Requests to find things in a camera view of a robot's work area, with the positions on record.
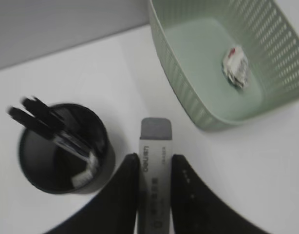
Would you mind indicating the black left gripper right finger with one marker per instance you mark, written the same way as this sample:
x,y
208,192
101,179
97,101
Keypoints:
x,y
257,197

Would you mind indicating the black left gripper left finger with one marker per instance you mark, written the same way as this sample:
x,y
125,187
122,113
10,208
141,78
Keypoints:
x,y
113,210

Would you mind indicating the grey white eraser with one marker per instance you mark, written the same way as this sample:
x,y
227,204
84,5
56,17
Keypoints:
x,y
86,176
155,153

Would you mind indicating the grey white eraser top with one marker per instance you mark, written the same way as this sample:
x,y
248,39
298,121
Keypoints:
x,y
155,153

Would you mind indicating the black marker pen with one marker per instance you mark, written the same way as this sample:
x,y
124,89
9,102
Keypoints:
x,y
30,122
48,117

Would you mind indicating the waste paper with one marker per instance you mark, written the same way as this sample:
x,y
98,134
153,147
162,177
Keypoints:
x,y
235,66

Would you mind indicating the black mesh pen holder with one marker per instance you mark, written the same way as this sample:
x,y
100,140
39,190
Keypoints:
x,y
52,169

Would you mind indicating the pale green woven basket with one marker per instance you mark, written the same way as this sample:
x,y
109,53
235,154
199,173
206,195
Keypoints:
x,y
191,38

